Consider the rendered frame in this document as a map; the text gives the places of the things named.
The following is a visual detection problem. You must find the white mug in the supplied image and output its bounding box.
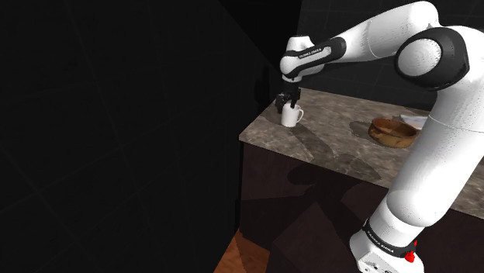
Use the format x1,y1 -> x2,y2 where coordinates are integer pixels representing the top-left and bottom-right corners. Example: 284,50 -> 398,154
280,102 -> 305,128

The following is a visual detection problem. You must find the brown wooden bowl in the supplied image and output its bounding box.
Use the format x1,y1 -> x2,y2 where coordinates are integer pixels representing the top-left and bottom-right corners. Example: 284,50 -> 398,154
368,117 -> 420,149

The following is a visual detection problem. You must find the dark brown kitchen cabinet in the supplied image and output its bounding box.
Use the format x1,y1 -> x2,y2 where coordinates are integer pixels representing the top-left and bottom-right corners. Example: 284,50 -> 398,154
234,142 -> 484,273

